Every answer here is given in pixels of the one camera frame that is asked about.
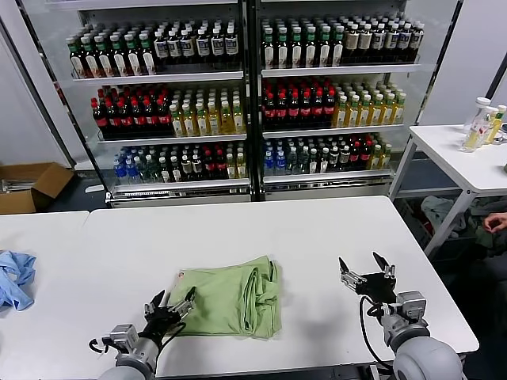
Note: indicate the green cap tea bottle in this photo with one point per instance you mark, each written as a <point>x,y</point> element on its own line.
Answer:
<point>133,56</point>
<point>78,59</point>
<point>283,49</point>
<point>338,47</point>
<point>269,49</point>
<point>325,47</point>
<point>92,58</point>
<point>105,58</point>
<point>311,48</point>
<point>147,55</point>
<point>119,57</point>
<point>297,48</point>

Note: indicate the clear bottle red print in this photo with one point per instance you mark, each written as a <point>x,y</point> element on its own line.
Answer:
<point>475,120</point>

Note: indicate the yellow juice bottle green cap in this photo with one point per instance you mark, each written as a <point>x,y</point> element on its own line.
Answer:
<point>494,130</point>

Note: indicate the dark round jar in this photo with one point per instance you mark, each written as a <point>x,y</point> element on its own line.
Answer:
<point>504,134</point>

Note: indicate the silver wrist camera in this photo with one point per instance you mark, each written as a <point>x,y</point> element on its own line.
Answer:
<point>123,337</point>
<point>412,304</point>

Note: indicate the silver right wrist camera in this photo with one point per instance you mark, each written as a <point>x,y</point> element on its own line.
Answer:
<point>412,304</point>

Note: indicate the white capped clear bottle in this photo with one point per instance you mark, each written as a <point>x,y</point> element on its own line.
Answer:
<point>502,108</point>

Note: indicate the bystander dark trouser leg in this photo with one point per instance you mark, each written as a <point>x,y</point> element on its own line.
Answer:
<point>495,269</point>

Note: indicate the dark bottle blue white label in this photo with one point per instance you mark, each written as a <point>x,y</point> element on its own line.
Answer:
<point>203,46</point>
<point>174,48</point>
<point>392,42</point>
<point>379,42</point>
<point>417,42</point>
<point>217,45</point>
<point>231,44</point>
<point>161,49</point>
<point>405,42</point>
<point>187,47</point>

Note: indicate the white side table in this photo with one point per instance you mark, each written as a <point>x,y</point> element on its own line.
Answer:
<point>447,154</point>

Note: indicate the small white floor object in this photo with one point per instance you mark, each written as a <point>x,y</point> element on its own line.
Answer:
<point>94,189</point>

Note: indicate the clear green water bottle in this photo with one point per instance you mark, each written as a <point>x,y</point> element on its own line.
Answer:
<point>292,162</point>
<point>142,172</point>
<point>303,162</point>
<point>153,170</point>

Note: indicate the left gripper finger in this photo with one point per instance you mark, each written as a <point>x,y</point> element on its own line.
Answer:
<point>155,305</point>
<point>184,308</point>

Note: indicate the light grey garment pile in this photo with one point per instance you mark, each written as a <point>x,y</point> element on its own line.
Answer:
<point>437,210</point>

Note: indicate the yellow juice bottle white cap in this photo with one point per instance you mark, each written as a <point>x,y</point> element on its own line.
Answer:
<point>473,140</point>

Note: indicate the light green polo shirt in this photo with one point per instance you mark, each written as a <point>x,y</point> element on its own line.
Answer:
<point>222,301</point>

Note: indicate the blue water bottle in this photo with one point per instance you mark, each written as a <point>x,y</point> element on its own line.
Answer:
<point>269,164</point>
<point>120,171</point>
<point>281,164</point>
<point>132,172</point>

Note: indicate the silver metal rods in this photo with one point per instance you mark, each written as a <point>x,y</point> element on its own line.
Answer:
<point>17,185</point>

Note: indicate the bystander bare hand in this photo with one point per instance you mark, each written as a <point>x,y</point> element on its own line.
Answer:
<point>498,222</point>

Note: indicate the brown cardboard box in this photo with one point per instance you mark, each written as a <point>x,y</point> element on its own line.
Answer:
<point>55,178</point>

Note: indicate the light blue crumpled garment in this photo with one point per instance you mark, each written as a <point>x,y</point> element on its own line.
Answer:
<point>16,277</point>

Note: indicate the red cap cola bottle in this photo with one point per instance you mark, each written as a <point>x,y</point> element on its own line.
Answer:
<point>113,118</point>
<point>220,166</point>
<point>152,118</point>
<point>100,118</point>
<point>306,111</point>
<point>269,112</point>
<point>366,156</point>
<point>294,112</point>
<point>126,118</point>
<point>330,111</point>
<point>355,157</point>
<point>282,112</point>
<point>318,111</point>
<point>209,167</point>
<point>165,117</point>
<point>139,118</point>

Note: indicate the dark bottle beige label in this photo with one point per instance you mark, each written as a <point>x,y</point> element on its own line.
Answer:
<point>365,43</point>
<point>352,44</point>

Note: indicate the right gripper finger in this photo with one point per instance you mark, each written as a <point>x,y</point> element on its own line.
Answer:
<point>390,272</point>
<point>350,280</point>

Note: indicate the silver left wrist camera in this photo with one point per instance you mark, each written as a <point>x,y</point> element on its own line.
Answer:
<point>123,337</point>

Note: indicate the beverage display shelf unit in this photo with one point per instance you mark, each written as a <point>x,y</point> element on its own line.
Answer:
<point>340,70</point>
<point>158,76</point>

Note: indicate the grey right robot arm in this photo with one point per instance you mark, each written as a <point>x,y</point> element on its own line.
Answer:
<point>420,356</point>

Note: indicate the dark drink bottle white cap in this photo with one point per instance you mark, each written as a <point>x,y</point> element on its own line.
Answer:
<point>345,159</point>
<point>187,169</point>
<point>197,168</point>
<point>165,171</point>
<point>325,161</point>
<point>335,160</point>
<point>314,162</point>
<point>176,170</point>

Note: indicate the green garment pile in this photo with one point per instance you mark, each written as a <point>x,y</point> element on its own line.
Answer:
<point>481,237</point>

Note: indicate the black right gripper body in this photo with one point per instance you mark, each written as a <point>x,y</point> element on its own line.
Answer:
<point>378,289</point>

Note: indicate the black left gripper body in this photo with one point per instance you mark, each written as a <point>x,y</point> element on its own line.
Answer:
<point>160,324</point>

